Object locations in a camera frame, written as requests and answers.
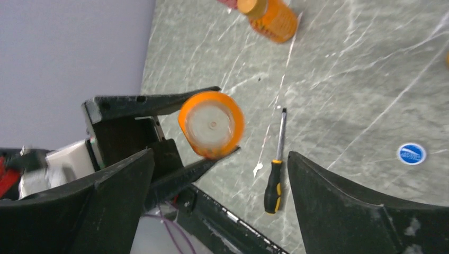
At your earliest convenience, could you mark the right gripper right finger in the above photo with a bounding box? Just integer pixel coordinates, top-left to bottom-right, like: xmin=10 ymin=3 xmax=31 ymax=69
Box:
xmin=288 ymin=151 xmax=448 ymax=253

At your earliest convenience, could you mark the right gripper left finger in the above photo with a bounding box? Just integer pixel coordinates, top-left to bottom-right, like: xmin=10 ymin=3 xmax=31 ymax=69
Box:
xmin=1 ymin=149 xmax=154 ymax=253

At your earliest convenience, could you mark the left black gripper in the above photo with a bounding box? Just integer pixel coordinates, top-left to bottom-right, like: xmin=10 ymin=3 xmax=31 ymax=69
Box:
xmin=82 ymin=86 xmax=240 ymax=211

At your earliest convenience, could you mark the orange juice bottle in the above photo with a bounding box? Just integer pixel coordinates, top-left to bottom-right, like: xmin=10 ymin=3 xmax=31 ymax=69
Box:
xmin=178 ymin=91 xmax=245 ymax=159
xmin=246 ymin=0 xmax=299 ymax=43

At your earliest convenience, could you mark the white blue bottle cap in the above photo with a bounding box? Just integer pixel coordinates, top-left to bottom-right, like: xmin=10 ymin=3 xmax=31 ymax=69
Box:
xmin=396 ymin=143 xmax=427 ymax=166

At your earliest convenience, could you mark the clear red-label bottle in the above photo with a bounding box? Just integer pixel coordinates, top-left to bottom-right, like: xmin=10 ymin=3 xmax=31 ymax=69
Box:
xmin=218 ymin=0 xmax=238 ymax=10

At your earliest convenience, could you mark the orange bottle cap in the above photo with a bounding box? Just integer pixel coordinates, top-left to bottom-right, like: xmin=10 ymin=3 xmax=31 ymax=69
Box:
xmin=237 ymin=0 xmax=267 ymax=19

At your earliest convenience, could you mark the black yellow screwdriver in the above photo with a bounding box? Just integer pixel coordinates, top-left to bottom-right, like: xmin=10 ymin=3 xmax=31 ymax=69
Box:
xmin=264 ymin=108 xmax=287 ymax=214

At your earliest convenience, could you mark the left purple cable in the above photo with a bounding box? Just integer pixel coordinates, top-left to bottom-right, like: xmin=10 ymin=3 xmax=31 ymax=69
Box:
xmin=143 ymin=214 xmax=197 ymax=254

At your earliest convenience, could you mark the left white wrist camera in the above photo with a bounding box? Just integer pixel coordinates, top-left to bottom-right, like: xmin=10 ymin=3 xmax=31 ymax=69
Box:
xmin=18 ymin=140 xmax=97 ymax=199

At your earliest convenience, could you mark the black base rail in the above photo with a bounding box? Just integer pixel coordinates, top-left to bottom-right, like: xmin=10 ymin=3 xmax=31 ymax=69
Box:
xmin=173 ymin=185 xmax=288 ymax=254

